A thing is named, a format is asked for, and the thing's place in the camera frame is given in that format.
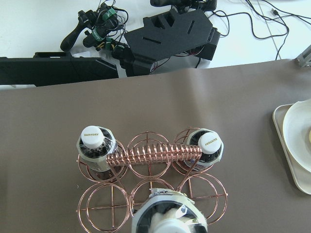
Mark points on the tea bottle carried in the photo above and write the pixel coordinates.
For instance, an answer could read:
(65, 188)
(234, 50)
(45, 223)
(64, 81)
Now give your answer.
(168, 211)

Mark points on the tea bottle rack right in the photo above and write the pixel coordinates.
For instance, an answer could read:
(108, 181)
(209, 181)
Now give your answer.
(208, 141)

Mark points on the tea bottle rack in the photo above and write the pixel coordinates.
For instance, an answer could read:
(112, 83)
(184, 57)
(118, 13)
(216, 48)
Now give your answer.
(208, 141)
(93, 145)

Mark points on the tea bottle rack left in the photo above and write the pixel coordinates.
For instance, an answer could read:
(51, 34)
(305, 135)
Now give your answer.
(93, 145)

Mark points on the cream rabbit tray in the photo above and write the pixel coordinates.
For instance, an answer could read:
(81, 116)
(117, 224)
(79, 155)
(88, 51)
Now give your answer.
(301, 177)

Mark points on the black long bar stand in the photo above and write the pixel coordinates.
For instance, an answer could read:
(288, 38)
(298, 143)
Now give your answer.
(52, 68)

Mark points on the white round plate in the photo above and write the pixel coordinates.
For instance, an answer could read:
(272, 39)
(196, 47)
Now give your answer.
(296, 128)

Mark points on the black bracket device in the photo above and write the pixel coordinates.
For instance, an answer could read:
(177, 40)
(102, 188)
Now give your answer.
(165, 35)

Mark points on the copper wire bottle rack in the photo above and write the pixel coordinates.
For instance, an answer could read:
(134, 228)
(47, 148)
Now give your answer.
(149, 160)

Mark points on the aluminium frame post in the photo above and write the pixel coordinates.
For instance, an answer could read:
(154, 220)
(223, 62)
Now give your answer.
(304, 59)

